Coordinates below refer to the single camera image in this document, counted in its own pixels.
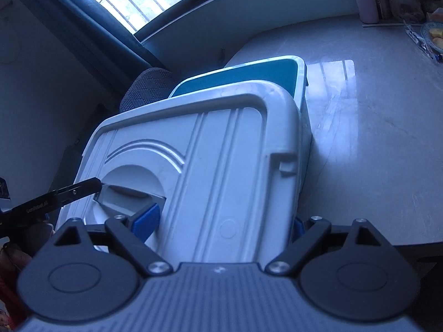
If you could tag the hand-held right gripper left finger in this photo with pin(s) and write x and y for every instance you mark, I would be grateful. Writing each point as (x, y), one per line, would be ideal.
(147, 223)

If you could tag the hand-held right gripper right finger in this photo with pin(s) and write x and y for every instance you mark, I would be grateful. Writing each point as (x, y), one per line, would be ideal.
(311, 235)

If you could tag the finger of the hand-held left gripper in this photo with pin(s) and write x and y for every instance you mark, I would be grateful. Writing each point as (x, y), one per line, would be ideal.
(55, 199)

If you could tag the white plastic bin lid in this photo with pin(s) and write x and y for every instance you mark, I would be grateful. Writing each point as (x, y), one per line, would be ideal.
(214, 166)

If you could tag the blue plastic storage bin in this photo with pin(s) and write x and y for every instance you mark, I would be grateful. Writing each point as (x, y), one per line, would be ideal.
(277, 71)

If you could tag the grey marble desktop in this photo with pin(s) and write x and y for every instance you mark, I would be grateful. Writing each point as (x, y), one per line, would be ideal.
(380, 145)

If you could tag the person's left hand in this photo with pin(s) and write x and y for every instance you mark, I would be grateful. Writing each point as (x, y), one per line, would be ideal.
(15, 257)

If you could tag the grey textured chair cushion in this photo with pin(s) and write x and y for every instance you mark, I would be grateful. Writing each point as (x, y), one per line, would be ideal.
(148, 88)

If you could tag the blue curtain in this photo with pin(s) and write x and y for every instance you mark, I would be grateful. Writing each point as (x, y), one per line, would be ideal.
(79, 17)

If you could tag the clear plastic wrapper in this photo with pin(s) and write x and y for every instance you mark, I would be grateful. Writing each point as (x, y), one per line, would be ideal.
(420, 43)

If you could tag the plate of cut fruit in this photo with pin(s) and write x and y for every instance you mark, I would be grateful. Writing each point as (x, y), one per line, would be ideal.
(434, 36)

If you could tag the orange packet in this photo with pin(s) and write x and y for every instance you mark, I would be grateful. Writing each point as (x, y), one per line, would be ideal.
(435, 16)

